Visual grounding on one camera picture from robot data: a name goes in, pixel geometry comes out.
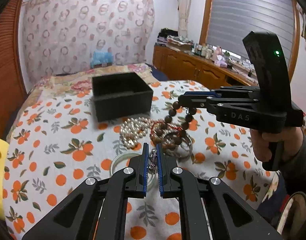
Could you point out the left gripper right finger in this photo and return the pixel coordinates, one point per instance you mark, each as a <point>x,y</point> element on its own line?
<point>168,187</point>

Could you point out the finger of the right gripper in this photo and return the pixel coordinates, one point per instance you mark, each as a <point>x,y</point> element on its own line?
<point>202,93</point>
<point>196,102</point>

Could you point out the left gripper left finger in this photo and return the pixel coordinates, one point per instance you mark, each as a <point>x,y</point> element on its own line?
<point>137,181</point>

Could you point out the silver chain pendant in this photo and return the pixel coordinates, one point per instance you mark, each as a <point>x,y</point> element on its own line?
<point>153,161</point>

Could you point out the silver bangle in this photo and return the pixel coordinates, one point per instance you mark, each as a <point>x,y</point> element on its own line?
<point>176,146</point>

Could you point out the black jewelry box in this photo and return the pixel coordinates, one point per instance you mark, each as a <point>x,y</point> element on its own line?
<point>120,95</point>

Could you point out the right hand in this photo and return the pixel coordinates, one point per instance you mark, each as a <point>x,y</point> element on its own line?
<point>292,138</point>

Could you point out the pale green jade bangle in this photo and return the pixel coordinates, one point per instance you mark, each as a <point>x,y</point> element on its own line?
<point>123,160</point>

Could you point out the wooden cabinet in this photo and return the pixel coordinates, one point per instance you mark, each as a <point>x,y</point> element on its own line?
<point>178,65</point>

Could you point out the stack of folded clothes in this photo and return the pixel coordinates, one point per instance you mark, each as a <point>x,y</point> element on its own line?
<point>169,38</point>

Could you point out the grey window blind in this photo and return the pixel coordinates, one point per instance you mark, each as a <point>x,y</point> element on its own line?
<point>232,20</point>

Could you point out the floral bed quilt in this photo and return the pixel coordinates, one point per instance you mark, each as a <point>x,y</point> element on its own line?
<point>68,79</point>

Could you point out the wooden louvered wardrobe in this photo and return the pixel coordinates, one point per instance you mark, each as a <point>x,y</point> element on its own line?
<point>12,90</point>

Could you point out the patterned lace curtain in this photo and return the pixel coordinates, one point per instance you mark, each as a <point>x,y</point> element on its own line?
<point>61,36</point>

